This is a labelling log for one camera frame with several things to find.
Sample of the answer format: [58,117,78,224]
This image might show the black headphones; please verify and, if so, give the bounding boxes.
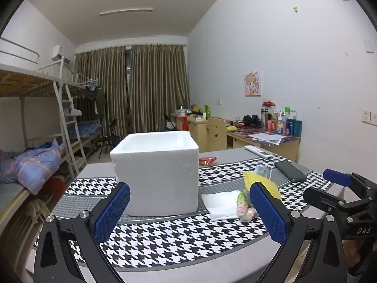
[243,115,262,128]

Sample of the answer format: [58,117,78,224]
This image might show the white metal bed ladder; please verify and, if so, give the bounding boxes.
[53,56,87,180]

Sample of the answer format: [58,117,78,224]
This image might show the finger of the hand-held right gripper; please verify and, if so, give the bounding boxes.
[323,169,377,201]
[303,187,346,213]

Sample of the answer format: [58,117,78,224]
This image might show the large white metal bunk bed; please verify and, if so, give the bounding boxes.
[0,37,89,242]

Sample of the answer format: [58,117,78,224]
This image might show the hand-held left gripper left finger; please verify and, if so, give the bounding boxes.
[34,183,131,283]

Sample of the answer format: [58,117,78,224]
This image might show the white foam box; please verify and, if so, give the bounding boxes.
[110,130,200,217]

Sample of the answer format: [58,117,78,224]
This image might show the black white houndstooth tablecloth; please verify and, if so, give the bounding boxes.
[25,146,346,283]

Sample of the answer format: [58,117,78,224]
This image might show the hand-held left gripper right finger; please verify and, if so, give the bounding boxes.
[249,181,348,283]

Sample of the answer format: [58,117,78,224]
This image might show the row of toiletry bottles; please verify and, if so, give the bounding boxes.
[261,100,303,137]

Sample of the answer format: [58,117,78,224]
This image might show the printed paper sheets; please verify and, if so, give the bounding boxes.
[250,132,287,146]

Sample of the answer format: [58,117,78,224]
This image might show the white remote control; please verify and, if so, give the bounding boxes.
[244,145,273,158]

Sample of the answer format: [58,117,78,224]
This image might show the pink cartoon wall poster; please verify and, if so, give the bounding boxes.
[244,71,262,97]

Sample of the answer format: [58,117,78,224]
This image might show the blue orange quilt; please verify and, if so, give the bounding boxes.
[0,140,65,195]

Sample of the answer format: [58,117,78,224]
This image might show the ceiling tube light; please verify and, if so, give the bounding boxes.
[99,8,154,16]

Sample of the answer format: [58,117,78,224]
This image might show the floral soft packet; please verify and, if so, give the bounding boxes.
[236,190,257,223]

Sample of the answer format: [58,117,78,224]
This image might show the blue checkered mattress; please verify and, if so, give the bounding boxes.
[77,122,101,139]

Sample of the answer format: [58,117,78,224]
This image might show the black phone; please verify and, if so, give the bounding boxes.
[275,161,307,182]

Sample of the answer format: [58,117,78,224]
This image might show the small white metal bunk bed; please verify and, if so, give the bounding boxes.
[66,74,102,154]

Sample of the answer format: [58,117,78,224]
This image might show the brown curtain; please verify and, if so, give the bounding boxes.
[130,44,189,132]
[74,46,127,137]

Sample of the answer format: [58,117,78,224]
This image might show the white air conditioner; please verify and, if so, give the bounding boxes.
[51,45,73,64]

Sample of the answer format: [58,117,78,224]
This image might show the wooden chair with smiley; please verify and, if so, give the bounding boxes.
[206,117,228,152]

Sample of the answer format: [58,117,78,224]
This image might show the dark hanging clothes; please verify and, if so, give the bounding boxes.
[85,87,107,115]

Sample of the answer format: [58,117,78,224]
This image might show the black folding chair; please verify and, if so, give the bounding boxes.
[163,113,177,132]
[98,119,121,158]

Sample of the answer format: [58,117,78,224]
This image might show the person's right hand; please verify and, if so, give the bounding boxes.
[342,238,359,268]

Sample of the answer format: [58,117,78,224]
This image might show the light wooden desk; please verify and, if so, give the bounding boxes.
[171,113,230,151]

